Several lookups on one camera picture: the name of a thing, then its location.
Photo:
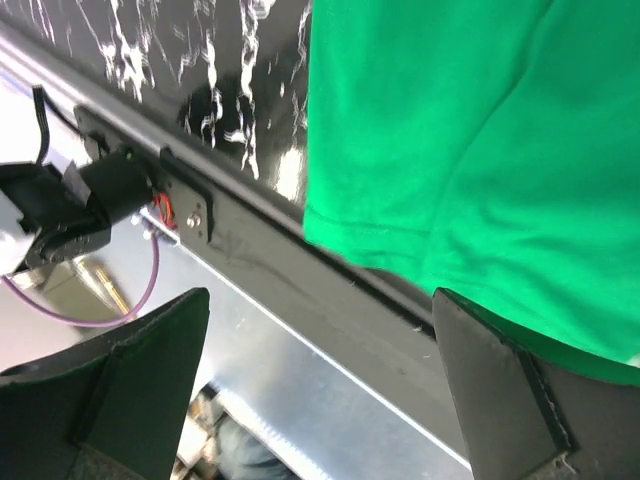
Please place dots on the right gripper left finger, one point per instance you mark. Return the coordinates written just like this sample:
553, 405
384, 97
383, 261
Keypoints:
112, 407

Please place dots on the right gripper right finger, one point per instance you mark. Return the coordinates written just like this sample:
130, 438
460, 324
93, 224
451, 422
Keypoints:
523, 417

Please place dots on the green t shirt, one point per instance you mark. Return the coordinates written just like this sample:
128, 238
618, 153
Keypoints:
490, 148

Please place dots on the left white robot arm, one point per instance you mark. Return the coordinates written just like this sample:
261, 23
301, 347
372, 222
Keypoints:
48, 217

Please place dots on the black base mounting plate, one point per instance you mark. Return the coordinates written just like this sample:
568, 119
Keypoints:
340, 361

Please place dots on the slotted grey cable duct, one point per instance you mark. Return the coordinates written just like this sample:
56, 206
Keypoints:
247, 448

